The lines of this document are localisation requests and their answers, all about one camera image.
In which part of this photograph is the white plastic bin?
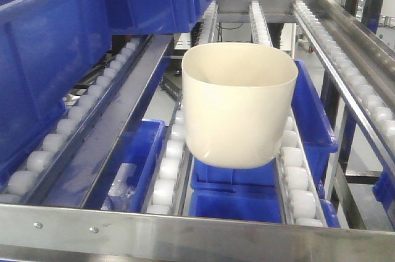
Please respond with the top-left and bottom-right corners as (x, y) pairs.
(182, 43), (299, 169)

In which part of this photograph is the black device below shelf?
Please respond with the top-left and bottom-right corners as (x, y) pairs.
(160, 70), (182, 101)

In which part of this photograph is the blue bin lower left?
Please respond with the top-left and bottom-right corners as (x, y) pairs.
(101, 119), (167, 213)

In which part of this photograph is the blue bin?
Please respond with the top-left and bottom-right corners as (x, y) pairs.
(101, 119), (167, 213)
(191, 60), (338, 198)
(189, 190), (281, 223)
(372, 170), (394, 211)

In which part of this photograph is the blue bin lower front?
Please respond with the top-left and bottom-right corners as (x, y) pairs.
(189, 190), (281, 223)

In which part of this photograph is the blue bin lower middle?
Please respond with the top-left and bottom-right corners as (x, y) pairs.
(191, 60), (338, 198)

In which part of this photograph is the blue bin far right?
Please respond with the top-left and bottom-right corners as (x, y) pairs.
(372, 170), (394, 211)

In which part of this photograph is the middle left white roller track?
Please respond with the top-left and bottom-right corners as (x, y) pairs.
(144, 1), (218, 214)

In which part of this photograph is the white roller track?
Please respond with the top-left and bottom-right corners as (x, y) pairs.
(144, 1), (218, 214)
(249, 1), (325, 229)
(1, 36), (147, 204)
(293, 0), (394, 151)

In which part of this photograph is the middle right white roller track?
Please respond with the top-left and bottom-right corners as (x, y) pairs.
(249, 1), (325, 229)

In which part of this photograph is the large blue crate left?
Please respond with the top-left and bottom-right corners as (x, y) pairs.
(1, 0), (111, 182)

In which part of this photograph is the far right white roller track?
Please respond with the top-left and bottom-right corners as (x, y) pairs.
(293, 0), (394, 151)

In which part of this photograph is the far left white roller track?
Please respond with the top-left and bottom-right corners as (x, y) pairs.
(1, 36), (147, 204)

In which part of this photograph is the steel divider rail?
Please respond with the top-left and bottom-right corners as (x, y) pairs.
(44, 35), (173, 209)

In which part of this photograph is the steel front rail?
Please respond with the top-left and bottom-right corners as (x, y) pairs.
(1, 205), (394, 261)

